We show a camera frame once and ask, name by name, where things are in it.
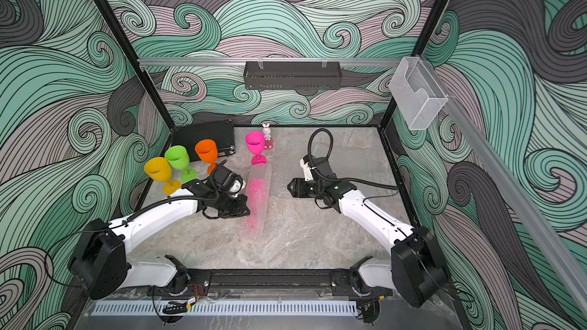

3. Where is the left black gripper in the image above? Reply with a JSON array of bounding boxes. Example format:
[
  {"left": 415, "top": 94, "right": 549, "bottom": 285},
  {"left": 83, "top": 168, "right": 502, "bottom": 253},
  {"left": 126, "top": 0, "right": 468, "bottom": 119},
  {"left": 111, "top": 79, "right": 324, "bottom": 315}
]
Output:
[{"left": 214, "top": 192, "right": 252, "bottom": 218}]

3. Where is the bubble wrap of pink glass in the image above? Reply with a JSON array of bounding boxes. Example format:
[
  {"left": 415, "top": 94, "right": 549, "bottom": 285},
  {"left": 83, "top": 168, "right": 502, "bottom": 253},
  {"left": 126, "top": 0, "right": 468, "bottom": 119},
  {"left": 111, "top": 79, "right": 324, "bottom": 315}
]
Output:
[{"left": 242, "top": 163, "right": 272, "bottom": 239}]

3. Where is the orange plastic wine glass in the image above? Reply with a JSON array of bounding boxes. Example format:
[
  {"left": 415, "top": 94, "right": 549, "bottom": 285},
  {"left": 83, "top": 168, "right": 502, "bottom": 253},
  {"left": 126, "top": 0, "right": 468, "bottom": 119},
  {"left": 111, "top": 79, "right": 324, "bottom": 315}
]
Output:
[{"left": 194, "top": 139, "right": 223, "bottom": 175}]

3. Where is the magenta wine glass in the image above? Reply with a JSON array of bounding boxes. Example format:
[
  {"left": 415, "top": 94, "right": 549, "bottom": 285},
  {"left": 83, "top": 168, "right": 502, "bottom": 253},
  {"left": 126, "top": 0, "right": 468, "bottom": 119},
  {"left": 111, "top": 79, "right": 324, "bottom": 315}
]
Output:
[{"left": 246, "top": 131, "right": 268, "bottom": 166}]

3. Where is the green plastic wine glass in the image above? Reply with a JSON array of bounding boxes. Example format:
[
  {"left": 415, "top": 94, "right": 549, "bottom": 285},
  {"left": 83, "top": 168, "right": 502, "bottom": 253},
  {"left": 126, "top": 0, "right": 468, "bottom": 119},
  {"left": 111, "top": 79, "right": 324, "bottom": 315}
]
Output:
[{"left": 164, "top": 145, "right": 198, "bottom": 183}]

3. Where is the yellow wine glass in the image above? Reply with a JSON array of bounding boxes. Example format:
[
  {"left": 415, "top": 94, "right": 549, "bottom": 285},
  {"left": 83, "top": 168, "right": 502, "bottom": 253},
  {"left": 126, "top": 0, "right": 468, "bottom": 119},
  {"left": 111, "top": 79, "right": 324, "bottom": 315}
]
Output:
[{"left": 144, "top": 157, "right": 181, "bottom": 196}]

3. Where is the pink wine glass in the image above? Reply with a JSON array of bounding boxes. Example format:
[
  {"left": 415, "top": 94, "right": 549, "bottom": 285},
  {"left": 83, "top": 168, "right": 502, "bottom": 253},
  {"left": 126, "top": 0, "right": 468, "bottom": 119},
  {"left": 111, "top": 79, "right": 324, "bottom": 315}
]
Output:
[{"left": 243, "top": 179, "right": 270, "bottom": 235}]

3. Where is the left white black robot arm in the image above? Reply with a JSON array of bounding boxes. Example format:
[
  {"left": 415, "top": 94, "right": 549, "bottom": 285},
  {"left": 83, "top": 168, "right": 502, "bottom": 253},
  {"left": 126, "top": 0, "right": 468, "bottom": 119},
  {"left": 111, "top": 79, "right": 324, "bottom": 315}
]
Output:
[{"left": 68, "top": 164, "right": 251, "bottom": 300}]

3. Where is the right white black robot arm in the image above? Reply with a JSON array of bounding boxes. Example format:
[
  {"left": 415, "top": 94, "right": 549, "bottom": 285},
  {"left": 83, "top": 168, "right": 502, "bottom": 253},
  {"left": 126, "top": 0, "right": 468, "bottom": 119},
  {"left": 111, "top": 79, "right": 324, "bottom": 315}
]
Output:
[{"left": 287, "top": 140, "right": 449, "bottom": 307}]

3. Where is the small bunny figurine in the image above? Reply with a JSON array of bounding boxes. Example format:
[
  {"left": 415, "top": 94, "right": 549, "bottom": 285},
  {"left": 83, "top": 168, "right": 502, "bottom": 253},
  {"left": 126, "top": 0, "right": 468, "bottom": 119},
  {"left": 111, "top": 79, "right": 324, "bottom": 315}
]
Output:
[{"left": 262, "top": 123, "right": 274, "bottom": 150}]

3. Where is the black hard case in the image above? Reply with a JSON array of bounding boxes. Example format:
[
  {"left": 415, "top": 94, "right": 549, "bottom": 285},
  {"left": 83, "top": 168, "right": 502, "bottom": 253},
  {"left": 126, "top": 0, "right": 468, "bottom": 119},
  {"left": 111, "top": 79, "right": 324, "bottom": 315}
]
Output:
[{"left": 171, "top": 118, "right": 236, "bottom": 161}]

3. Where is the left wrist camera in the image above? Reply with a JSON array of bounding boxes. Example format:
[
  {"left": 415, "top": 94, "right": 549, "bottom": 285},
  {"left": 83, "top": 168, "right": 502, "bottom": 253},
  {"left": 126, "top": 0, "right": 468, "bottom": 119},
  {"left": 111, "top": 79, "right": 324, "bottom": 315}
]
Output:
[{"left": 228, "top": 177, "right": 246, "bottom": 196}]

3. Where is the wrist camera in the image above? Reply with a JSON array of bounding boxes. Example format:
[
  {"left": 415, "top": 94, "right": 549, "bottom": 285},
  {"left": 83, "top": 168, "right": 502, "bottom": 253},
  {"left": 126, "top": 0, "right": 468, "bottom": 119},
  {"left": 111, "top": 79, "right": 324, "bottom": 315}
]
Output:
[
  {"left": 228, "top": 177, "right": 246, "bottom": 196},
  {"left": 300, "top": 156, "right": 334, "bottom": 181}
]

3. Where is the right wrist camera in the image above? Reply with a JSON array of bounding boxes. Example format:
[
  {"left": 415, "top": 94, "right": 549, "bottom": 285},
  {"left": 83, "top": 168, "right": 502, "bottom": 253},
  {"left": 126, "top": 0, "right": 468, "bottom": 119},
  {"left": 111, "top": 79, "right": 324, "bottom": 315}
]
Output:
[{"left": 300, "top": 156, "right": 334, "bottom": 181}]

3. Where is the black front mounting rail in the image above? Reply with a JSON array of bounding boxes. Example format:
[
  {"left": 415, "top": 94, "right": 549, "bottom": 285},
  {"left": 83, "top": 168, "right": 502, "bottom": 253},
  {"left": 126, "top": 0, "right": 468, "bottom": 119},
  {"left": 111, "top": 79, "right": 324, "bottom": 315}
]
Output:
[{"left": 86, "top": 267, "right": 452, "bottom": 290}]

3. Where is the clear plastic wall bin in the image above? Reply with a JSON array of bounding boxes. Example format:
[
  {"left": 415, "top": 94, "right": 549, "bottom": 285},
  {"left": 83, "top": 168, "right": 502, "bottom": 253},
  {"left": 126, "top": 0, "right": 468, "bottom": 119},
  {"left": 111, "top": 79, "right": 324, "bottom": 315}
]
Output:
[{"left": 388, "top": 57, "right": 448, "bottom": 131}]

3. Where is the black perforated wall tray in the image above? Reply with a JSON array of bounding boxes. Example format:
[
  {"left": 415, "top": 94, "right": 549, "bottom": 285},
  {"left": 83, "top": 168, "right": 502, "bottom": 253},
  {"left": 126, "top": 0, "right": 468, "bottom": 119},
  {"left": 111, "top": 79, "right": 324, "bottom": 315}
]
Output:
[{"left": 243, "top": 61, "right": 342, "bottom": 91}]

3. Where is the white slotted cable duct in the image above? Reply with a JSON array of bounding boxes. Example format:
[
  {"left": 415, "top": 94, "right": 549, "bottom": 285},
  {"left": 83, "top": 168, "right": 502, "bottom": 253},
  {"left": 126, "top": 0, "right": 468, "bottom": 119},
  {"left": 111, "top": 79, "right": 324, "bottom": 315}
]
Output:
[{"left": 91, "top": 299, "right": 358, "bottom": 317}]

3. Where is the aluminium back wall rail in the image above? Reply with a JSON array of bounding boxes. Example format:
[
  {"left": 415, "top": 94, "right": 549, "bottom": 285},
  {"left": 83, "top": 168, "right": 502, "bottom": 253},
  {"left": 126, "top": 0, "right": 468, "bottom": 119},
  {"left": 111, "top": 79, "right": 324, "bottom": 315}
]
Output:
[{"left": 138, "top": 57, "right": 401, "bottom": 68}]

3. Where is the aluminium wall rail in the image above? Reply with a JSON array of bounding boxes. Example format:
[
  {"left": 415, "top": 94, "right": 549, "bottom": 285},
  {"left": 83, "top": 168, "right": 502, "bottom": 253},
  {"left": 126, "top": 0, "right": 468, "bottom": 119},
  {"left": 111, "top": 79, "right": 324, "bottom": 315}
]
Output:
[
  {"left": 428, "top": 58, "right": 586, "bottom": 314},
  {"left": 138, "top": 57, "right": 401, "bottom": 68}
]

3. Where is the aluminium right wall rail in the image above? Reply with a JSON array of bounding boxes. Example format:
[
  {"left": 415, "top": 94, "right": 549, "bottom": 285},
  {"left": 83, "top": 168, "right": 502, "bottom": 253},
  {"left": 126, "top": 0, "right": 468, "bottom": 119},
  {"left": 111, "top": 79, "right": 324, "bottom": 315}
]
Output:
[{"left": 428, "top": 58, "right": 586, "bottom": 314}]

